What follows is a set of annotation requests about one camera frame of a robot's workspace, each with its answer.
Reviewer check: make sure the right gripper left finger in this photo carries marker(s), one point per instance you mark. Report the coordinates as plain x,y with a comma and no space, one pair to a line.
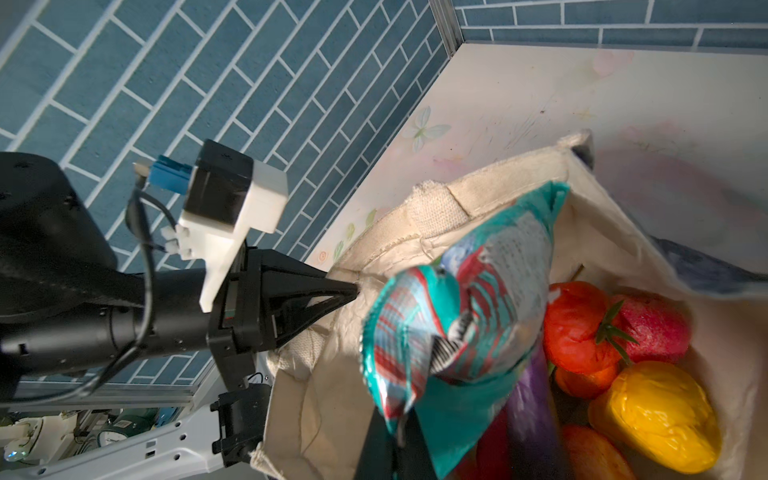
377,458

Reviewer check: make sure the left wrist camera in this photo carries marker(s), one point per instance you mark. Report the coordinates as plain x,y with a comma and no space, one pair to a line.
226,194

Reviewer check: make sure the beige canvas grocery bag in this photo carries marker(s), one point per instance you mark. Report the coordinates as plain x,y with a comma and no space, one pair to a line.
319,411

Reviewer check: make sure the orange with green leaves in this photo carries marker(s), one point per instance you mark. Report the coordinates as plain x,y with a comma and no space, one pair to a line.
586,386

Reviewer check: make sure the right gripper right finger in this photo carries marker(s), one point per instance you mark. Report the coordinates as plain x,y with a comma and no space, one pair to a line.
412,459

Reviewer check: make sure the pink dragon fruit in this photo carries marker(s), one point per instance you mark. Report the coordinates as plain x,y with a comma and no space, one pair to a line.
489,459

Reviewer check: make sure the teal snack bag top shelf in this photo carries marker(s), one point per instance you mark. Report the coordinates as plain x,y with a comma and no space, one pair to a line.
448,340

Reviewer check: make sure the red tomato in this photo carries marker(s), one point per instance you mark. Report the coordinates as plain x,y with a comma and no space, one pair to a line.
581,329

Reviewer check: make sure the floral table mat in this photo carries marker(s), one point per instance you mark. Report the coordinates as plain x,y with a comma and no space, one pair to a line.
680,139

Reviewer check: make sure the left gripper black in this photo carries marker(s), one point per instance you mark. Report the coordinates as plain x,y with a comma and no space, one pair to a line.
269,295

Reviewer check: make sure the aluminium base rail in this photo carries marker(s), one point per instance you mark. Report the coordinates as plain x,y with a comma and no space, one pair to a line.
108,420

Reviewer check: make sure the purple eggplant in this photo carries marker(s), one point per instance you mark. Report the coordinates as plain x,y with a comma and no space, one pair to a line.
536,449

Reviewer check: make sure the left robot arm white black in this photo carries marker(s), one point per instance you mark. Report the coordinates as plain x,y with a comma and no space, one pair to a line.
70,320

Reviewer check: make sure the red apple with yellow spot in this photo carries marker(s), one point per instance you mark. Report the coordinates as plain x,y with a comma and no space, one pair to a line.
593,456

